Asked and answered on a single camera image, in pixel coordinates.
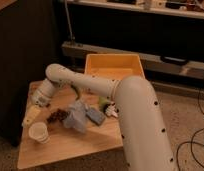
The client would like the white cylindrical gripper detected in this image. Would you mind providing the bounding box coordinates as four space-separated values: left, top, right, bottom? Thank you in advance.
22 79 58 127

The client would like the blue-grey sponge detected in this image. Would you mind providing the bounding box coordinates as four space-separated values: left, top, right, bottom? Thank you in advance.
86 108 105 125

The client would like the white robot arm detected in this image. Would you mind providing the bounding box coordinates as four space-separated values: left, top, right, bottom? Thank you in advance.
22 64 178 171

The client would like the white paper cup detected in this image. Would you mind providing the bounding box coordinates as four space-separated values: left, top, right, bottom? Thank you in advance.
28 122 49 143

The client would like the dark red grape bunch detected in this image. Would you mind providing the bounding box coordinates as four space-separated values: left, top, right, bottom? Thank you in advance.
47 109 68 123

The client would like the grey-blue crumpled cloth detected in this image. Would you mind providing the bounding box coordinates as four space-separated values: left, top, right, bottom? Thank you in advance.
63 100 87 133

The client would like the green vegetable stem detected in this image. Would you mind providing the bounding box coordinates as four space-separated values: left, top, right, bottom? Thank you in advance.
71 85 81 100

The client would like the wooden table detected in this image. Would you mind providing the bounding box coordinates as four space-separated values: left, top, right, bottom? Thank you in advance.
17 86 122 169

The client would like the green plush toy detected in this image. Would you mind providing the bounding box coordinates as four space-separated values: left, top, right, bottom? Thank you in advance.
98 97 111 111

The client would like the yellow plastic bin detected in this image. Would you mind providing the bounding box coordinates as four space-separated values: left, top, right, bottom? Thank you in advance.
84 54 145 80

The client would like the white fork black handle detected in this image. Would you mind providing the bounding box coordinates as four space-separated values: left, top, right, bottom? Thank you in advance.
105 105 118 118

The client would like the grey metal shelf rail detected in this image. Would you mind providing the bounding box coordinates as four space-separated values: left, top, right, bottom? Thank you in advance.
61 41 204 79

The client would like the black floor cable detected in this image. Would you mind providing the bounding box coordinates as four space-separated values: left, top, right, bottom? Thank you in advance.
175 79 204 171

